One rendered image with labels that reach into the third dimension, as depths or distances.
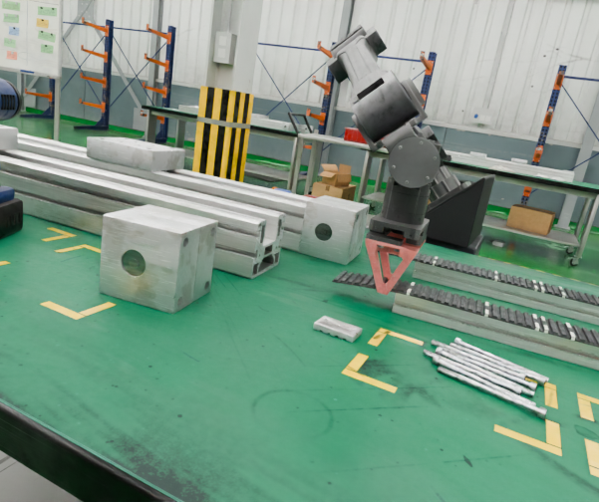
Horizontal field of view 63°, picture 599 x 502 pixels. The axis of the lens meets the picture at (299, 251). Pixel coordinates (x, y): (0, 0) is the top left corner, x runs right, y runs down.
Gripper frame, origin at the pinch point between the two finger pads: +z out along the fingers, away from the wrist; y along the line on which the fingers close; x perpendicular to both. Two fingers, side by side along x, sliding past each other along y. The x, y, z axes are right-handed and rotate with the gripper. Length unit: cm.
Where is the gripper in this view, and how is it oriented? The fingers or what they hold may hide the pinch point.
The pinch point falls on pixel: (387, 282)
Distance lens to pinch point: 69.2
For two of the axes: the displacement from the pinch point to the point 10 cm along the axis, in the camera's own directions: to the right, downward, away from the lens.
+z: -1.6, 9.5, 2.6
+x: 9.2, 2.4, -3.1
